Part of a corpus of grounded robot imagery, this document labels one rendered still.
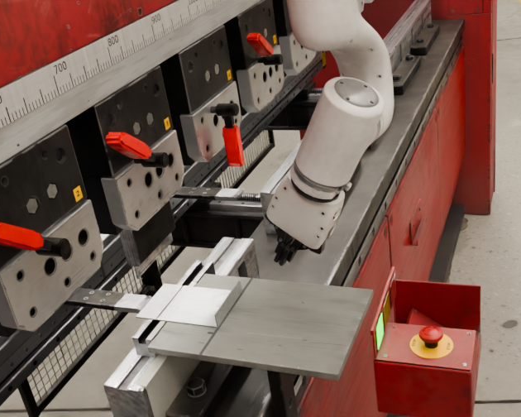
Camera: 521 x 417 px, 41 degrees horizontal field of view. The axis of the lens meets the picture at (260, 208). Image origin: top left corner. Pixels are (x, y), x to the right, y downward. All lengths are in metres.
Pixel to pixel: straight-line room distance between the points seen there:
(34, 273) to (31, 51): 0.21
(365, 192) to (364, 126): 0.64
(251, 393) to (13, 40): 0.59
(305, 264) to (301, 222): 0.27
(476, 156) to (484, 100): 0.25
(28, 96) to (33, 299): 0.19
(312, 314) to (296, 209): 0.17
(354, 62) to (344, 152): 0.13
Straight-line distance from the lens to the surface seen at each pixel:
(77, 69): 0.77
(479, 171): 3.16
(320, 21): 0.87
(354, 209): 1.47
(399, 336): 1.26
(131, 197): 0.84
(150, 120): 0.88
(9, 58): 0.69
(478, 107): 3.05
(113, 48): 0.82
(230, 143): 1.01
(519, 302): 2.70
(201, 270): 1.09
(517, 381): 2.37
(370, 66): 0.98
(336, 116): 0.90
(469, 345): 1.24
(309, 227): 1.03
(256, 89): 1.17
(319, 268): 1.28
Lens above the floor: 1.55
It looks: 27 degrees down
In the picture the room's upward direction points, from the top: 9 degrees counter-clockwise
